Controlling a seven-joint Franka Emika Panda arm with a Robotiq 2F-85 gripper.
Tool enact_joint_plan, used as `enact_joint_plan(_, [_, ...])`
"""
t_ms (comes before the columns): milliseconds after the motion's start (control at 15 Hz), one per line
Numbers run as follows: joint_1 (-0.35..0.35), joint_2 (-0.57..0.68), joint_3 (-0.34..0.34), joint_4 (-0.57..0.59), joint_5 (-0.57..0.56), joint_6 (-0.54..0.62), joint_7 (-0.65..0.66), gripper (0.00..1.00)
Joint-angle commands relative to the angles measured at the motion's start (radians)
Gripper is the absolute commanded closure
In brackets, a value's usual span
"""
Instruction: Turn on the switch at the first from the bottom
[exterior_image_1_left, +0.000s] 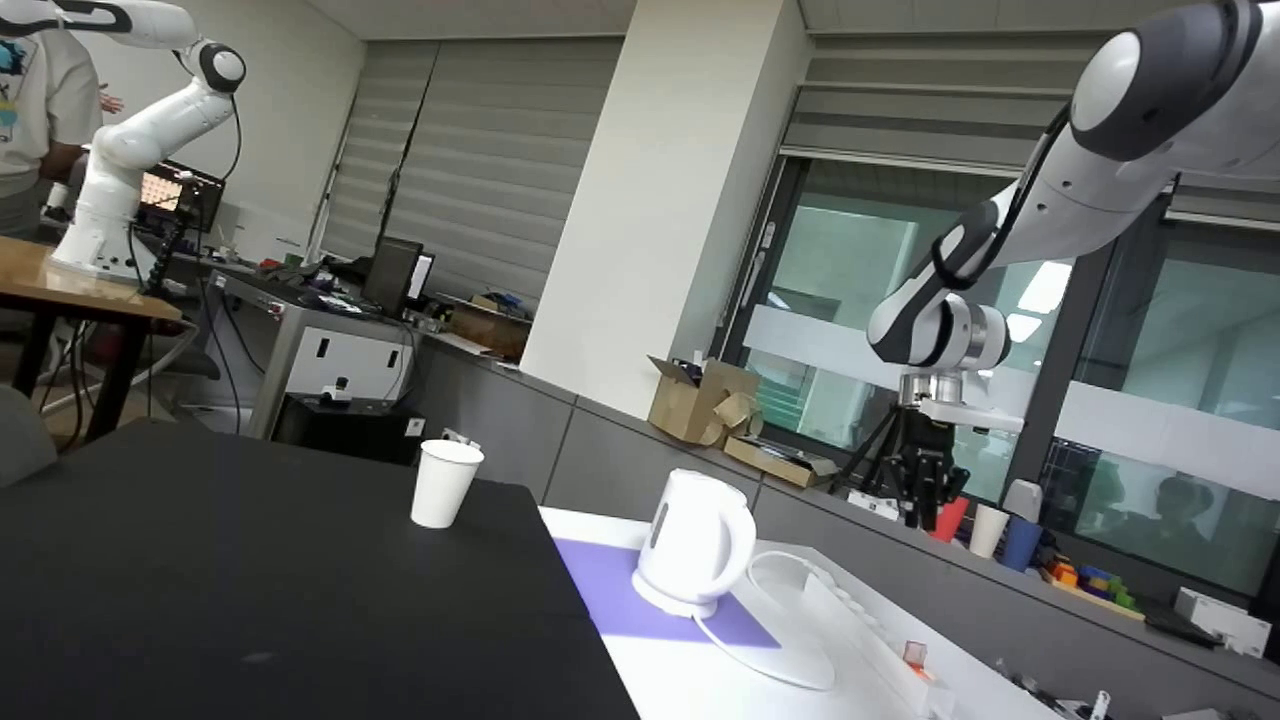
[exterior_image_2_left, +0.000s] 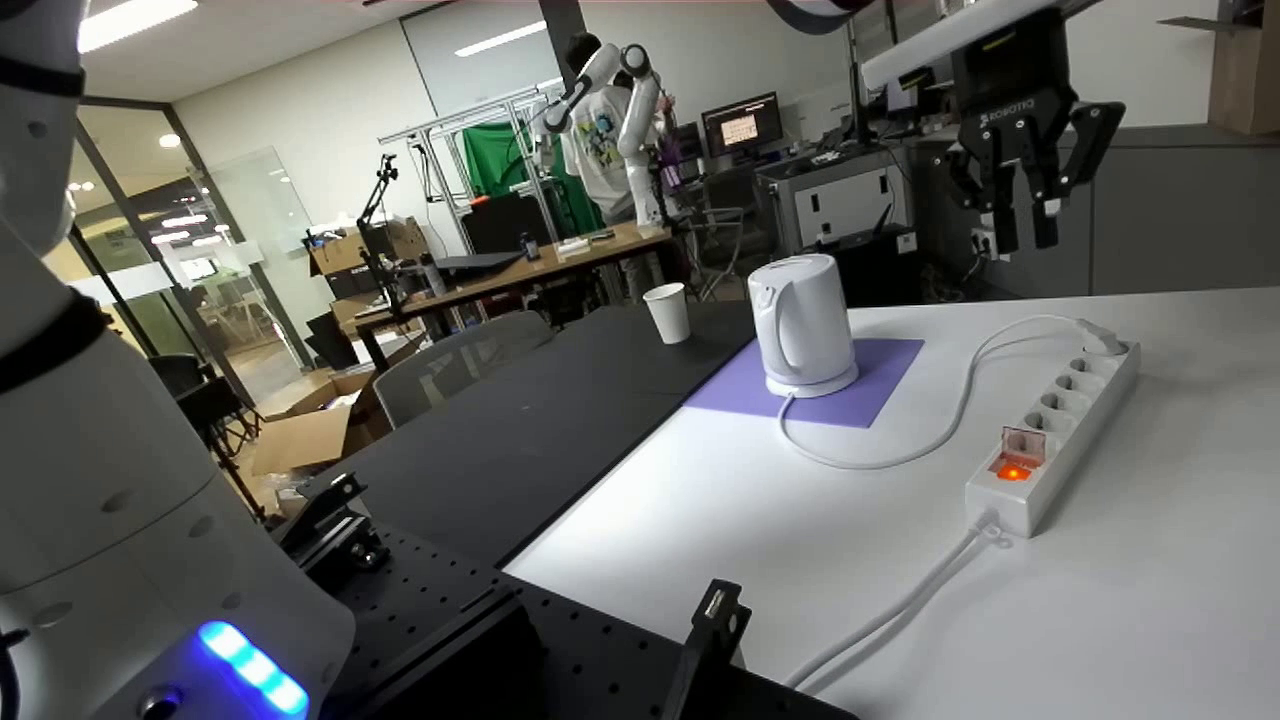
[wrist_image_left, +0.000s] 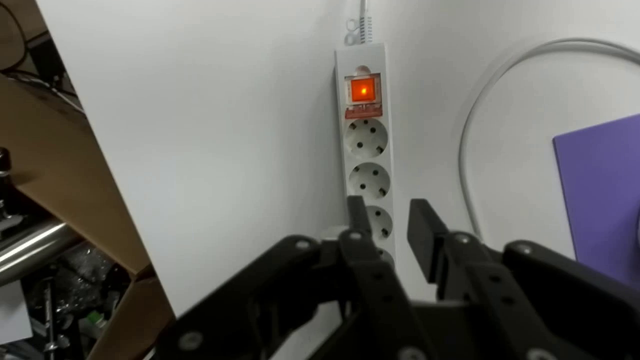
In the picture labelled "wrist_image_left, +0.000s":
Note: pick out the purple mat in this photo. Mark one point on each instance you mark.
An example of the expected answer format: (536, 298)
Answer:
(603, 192)

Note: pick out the large brown cardboard box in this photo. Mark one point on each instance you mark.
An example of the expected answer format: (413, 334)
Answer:
(73, 181)

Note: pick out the shiny metal tube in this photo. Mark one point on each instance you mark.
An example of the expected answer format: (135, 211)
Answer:
(30, 248)

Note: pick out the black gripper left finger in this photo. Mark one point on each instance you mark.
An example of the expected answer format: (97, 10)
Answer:
(372, 292)

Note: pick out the white power strip orange switch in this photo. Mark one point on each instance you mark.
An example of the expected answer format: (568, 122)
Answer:
(366, 142)

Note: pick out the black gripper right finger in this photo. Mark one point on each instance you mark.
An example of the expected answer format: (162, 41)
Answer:
(533, 301)

